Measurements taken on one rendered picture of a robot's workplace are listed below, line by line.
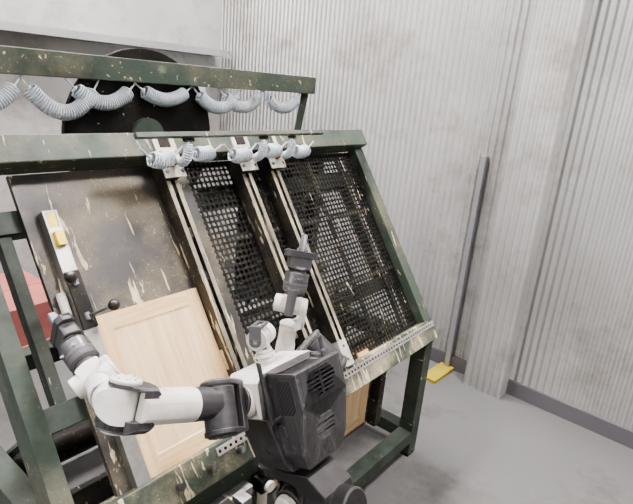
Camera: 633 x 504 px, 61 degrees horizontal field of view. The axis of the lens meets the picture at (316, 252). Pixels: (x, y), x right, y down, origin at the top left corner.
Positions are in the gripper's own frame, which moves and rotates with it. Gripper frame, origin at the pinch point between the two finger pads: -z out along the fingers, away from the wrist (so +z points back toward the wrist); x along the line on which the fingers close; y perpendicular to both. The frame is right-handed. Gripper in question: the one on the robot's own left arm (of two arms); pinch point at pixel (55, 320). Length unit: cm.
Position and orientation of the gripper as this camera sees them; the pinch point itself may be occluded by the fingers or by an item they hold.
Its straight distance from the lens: 177.4
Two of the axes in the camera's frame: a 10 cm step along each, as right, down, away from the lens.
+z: 6.8, 6.0, -4.2
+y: 6.3, -1.8, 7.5
